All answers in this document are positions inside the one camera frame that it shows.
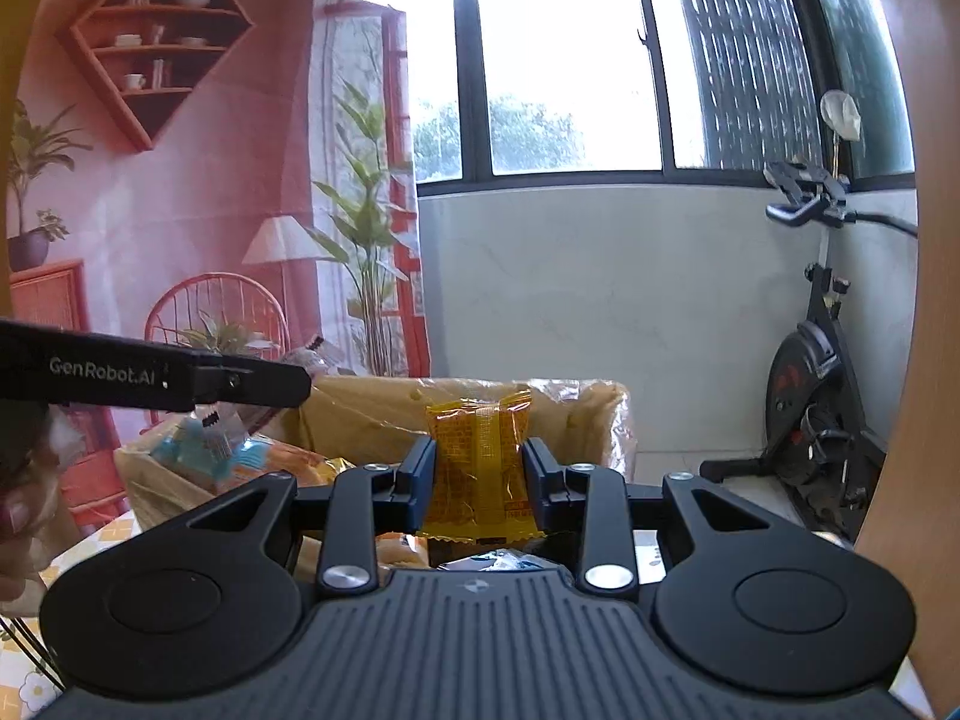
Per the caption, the black framed window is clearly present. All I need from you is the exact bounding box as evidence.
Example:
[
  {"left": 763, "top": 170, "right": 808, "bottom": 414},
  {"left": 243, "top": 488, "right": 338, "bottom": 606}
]
[{"left": 322, "top": 0, "right": 920, "bottom": 193}]

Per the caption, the clear brown snack packet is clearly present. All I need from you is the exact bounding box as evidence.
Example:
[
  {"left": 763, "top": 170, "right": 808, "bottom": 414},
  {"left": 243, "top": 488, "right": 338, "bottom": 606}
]
[{"left": 281, "top": 337, "right": 355, "bottom": 380}]

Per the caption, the white bag on stand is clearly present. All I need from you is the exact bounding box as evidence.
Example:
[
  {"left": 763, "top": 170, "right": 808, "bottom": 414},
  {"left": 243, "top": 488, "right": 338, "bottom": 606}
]
[{"left": 820, "top": 90, "right": 863, "bottom": 182}]

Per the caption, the cardboard box with plastic liner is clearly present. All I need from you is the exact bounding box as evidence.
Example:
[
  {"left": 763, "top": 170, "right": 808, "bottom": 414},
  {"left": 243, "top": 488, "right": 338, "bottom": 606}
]
[{"left": 116, "top": 375, "right": 638, "bottom": 541}]

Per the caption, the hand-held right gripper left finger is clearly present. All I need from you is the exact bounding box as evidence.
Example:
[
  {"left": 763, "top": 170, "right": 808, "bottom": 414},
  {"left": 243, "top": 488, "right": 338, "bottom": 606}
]
[{"left": 176, "top": 435, "right": 440, "bottom": 601}]

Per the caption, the black exercise bike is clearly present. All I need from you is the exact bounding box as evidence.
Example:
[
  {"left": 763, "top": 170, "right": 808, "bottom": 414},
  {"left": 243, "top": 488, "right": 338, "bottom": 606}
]
[{"left": 701, "top": 160, "right": 920, "bottom": 550}]

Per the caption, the yellow brick-print snack packet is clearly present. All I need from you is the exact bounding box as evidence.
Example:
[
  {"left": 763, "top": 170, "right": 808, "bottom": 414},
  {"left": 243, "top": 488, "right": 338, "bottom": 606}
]
[{"left": 416, "top": 386, "right": 547, "bottom": 542}]

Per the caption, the wooden panel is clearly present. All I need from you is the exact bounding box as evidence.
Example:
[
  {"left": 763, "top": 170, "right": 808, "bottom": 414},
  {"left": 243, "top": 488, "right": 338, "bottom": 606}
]
[{"left": 855, "top": 0, "right": 960, "bottom": 715}]

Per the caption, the printed wall backdrop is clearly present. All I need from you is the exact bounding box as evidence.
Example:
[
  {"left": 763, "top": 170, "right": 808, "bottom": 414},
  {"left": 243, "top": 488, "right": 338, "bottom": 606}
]
[{"left": 7, "top": 0, "right": 433, "bottom": 533}]

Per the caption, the person's left hand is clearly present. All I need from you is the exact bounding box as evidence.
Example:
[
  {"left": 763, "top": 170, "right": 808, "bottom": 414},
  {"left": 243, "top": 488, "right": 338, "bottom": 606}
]
[{"left": 0, "top": 476, "right": 65, "bottom": 605}]

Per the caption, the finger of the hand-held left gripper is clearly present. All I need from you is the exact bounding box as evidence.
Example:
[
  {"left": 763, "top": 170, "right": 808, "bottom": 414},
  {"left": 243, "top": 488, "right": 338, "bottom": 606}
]
[{"left": 169, "top": 351, "right": 313, "bottom": 413}]

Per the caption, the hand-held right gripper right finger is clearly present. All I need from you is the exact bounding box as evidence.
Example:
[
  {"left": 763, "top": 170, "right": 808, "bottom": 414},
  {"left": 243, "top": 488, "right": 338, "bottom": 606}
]
[{"left": 521, "top": 436, "right": 818, "bottom": 601}]

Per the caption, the blue snack packet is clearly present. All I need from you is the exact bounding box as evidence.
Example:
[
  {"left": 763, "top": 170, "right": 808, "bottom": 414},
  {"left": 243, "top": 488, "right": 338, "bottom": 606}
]
[{"left": 150, "top": 409, "right": 268, "bottom": 482}]

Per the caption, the checked floral tablecloth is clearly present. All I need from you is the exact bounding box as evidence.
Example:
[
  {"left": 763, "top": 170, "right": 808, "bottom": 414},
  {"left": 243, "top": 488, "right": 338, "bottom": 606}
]
[{"left": 0, "top": 506, "right": 935, "bottom": 720}]

